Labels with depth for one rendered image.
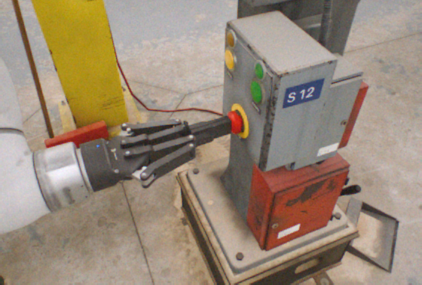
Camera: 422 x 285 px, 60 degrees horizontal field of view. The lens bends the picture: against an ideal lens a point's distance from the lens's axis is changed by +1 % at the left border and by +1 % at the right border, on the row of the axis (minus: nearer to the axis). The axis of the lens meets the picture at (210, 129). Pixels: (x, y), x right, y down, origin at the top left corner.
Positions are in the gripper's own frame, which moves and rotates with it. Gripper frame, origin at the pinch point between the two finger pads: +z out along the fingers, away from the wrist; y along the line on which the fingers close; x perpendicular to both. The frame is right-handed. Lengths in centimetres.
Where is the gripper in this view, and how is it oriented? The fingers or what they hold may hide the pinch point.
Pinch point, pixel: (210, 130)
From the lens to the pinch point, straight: 60.1
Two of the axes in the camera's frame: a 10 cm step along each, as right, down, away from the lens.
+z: 9.2, -2.8, 2.9
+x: -0.1, -7.3, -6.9
